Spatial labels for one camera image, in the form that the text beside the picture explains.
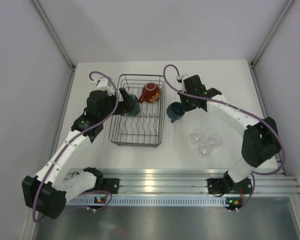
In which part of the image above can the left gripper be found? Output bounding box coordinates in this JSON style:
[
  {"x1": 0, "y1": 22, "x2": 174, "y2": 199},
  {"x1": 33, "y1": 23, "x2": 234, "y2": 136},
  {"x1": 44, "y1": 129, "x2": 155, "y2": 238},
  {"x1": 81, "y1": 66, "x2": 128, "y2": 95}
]
[{"x1": 99, "y1": 87, "x2": 136, "y2": 122}]

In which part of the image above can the dark green mug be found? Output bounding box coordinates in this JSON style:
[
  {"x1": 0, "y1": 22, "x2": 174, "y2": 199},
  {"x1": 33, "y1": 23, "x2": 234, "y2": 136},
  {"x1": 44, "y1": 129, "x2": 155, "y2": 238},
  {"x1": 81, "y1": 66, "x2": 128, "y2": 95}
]
[{"x1": 126, "y1": 93, "x2": 141, "y2": 117}]

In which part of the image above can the red cup white inside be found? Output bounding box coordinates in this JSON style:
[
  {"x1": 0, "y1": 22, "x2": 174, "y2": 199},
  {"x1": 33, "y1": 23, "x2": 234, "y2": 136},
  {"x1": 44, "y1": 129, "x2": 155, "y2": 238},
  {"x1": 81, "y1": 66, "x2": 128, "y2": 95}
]
[{"x1": 138, "y1": 82, "x2": 162, "y2": 104}]

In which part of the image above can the wire dish rack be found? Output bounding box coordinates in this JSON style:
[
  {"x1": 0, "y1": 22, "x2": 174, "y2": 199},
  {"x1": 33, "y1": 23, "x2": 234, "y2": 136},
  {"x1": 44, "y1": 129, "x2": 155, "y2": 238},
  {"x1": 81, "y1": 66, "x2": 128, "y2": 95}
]
[{"x1": 108, "y1": 74, "x2": 165, "y2": 148}]

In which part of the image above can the dark blue cup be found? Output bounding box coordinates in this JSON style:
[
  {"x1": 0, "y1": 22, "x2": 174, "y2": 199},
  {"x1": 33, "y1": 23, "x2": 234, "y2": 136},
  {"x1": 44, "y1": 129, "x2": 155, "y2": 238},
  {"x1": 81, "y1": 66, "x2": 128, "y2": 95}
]
[{"x1": 166, "y1": 102, "x2": 185, "y2": 123}]

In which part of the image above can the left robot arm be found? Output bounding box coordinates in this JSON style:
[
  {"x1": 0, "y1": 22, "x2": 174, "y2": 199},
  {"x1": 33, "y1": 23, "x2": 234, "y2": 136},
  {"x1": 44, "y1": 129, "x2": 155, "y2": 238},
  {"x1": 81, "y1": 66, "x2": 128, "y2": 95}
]
[{"x1": 21, "y1": 87, "x2": 139, "y2": 223}]

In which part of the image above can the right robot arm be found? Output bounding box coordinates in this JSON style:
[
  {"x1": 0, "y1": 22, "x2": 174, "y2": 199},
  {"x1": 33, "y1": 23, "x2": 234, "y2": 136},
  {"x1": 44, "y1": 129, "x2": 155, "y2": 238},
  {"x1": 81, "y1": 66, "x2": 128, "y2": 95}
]
[{"x1": 177, "y1": 75, "x2": 284, "y2": 196}]

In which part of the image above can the clear glass back left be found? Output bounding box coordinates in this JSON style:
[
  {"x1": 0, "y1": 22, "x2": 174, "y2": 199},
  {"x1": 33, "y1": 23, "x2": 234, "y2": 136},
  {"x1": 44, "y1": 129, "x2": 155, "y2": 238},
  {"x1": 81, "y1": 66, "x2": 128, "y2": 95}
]
[{"x1": 190, "y1": 129, "x2": 205, "y2": 145}]

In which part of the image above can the clear glass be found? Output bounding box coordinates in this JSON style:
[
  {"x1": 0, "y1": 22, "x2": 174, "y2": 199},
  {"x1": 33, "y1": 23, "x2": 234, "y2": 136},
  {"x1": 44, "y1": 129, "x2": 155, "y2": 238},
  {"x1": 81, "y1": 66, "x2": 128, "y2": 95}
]
[
  {"x1": 190, "y1": 129, "x2": 205, "y2": 145},
  {"x1": 208, "y1": 133, "x2": 223, "y2": 147},
  {"x1": 198, "y1": 141, "x2": 212, "y2": 157}
]

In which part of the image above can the clear glass back right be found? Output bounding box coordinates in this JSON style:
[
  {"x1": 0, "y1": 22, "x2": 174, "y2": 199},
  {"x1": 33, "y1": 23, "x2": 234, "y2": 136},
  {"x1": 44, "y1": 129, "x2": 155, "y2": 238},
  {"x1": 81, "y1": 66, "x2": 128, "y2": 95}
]
[{"x1": 208, "y1": 133, "x2": 223, "y2": 147}]

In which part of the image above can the clear glass front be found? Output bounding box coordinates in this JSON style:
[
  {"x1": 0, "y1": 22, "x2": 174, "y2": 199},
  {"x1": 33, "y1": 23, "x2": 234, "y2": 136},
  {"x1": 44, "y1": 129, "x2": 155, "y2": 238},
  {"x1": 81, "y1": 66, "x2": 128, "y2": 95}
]
[{"x1": 198, "y1": 141, "x2": 212, "y2": 157}]

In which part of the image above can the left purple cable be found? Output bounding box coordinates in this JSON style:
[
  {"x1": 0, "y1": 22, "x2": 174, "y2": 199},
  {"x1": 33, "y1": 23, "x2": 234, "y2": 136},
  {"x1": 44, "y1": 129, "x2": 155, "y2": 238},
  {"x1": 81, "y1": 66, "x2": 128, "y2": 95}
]
[{"x1": 31, "y1": 71, "x2": 120, "y2": 223}]

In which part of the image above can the purple cable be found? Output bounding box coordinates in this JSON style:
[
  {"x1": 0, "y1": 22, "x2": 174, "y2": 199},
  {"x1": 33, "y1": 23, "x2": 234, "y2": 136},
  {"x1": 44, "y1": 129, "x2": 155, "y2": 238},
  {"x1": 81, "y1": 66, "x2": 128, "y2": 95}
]
[
  {"x1": 163, "y1": 64, "x2": 288, "y2": 213},
  {"x1": 31, "y1": 71, "x2": 120, "y2": 223}
]

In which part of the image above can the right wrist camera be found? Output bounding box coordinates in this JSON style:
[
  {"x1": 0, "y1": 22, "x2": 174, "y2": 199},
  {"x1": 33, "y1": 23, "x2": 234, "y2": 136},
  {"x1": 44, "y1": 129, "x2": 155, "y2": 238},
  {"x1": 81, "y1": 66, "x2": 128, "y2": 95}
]
[{"x1": 176, "y1": 74, "x2": 189, "y2": 83}]

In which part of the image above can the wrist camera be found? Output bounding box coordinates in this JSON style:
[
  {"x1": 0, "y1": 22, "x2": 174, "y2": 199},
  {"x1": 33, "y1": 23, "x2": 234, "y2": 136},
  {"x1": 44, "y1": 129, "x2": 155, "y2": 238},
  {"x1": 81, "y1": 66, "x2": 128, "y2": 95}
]
[
  {"x1": 176, "y1": 74, "x2": 189, "y2": 83},
  {"x1": 91, "y1": 77, "x2": 115, "y2": 97}
]

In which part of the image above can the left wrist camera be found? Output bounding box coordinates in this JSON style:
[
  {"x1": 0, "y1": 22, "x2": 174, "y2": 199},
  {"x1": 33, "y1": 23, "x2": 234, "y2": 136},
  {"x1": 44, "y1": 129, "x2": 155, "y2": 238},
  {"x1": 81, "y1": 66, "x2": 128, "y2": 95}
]
[{"x1": 91, "y1": 77, "x2": 115, "y2": 97}]

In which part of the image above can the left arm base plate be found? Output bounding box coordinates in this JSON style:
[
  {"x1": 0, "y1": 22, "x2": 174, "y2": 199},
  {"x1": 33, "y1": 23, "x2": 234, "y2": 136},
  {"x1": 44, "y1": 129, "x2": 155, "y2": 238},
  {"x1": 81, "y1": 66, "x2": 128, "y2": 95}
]
[{"x1": 100, "y1": 178, "x2": 120, "y2": 194}]

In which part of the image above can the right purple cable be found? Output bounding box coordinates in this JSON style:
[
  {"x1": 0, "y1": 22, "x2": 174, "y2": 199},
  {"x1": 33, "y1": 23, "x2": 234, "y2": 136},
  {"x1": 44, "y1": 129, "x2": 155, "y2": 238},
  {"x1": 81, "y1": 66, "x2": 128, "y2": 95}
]
[{"x1": 163, "y1": 64, "x2": 288, "y2": 213}]

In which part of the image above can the aluminium mounting rail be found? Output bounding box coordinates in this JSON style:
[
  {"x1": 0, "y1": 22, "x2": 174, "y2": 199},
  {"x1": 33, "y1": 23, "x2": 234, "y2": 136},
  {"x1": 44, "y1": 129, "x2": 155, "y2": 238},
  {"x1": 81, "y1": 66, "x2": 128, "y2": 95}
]
[{"x1": 100, "y1": 168, "x2": 300, "y2": 197}]

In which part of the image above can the slotted cable duct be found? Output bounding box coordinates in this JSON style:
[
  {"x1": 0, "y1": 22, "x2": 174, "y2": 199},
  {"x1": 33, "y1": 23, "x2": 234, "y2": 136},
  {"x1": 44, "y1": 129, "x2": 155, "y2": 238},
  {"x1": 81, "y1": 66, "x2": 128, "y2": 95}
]
[{"x1": 67, "y1": 195, "x2": 229, "y2": 207}]

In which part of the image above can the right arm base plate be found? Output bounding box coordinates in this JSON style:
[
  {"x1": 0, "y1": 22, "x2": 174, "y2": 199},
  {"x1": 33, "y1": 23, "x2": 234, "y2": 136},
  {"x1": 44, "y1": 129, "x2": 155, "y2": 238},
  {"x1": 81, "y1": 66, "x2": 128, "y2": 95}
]
[{"x1": 207, "y1": 178, "x2": 230, "y2": 197}]

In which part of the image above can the left aluminium frame post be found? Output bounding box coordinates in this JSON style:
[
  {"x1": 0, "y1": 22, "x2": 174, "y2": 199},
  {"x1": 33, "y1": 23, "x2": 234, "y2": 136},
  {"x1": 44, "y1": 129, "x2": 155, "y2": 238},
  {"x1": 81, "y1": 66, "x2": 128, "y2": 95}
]
[{"x1": 30, "y1": 0, "x2": 75, "y2": 71}]

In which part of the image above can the aluminium frame post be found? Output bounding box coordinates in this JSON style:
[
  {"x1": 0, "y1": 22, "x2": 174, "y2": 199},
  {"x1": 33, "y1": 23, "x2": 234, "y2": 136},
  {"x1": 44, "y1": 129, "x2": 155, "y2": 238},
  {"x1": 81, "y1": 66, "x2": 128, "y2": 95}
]
[
  {"x1": 30, "y1": 0, "x2": 75, "y2": 71},
  {"x1": 249, "y1": 0, "x2": 296, "y2": 70}
]

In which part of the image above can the right aluminium frame post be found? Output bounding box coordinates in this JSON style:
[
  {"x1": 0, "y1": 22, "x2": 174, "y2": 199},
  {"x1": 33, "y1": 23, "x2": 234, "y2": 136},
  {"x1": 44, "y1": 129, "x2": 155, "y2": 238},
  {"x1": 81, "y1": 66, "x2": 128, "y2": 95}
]
[{"x1": 249, "y1": 0, "x2": 296, "y2": 70}]

